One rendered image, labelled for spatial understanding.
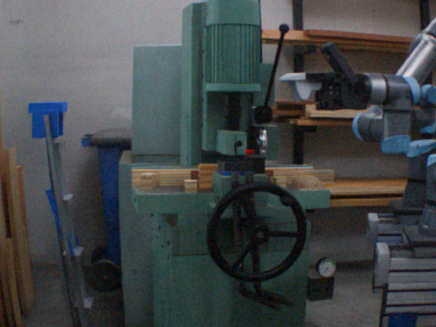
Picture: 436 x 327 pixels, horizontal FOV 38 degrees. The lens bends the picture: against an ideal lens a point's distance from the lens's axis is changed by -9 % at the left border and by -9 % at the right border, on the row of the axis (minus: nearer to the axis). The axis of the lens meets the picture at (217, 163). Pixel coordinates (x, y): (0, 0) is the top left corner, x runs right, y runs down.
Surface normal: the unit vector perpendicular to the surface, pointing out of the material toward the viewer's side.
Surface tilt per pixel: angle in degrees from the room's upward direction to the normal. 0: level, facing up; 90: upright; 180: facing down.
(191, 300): 90
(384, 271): 90
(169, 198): 90
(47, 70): 90
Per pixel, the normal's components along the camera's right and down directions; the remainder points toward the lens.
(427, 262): -0.16, 0.11
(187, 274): 0.19, 0.11
